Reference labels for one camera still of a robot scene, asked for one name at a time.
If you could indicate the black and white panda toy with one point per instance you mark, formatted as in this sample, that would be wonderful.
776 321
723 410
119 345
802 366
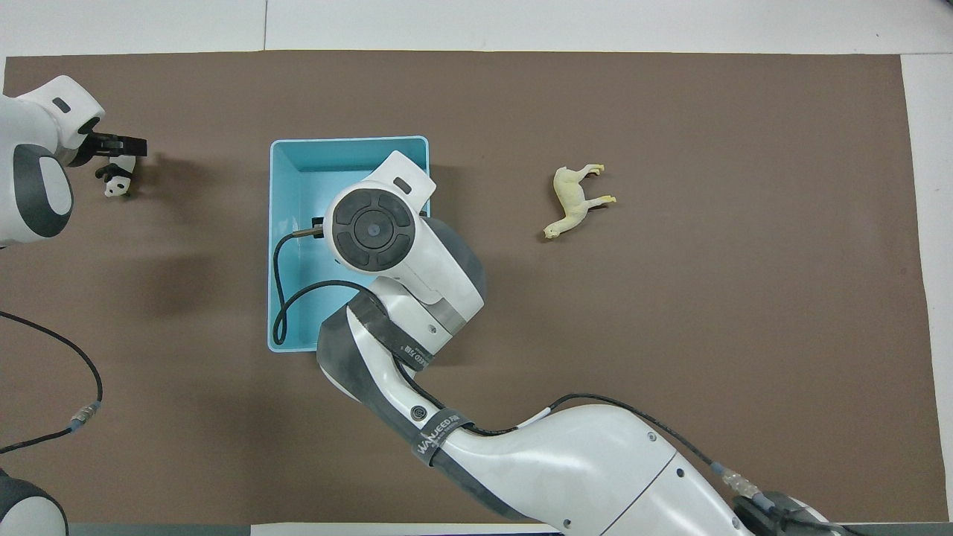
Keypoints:
117 184

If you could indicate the light blue storage box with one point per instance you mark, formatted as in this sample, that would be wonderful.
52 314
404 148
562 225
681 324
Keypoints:
298 193

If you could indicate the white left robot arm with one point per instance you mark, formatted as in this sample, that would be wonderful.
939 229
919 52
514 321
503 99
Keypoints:
37 164

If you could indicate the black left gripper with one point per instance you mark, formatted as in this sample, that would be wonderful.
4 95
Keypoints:
112 145

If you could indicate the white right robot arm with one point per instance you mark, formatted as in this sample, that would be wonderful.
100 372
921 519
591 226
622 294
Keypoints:
417 268

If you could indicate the brown table mat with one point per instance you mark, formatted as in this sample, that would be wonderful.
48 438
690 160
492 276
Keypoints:
670 335

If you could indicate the cream horse toy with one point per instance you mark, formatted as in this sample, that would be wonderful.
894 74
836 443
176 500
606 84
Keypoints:
572 201

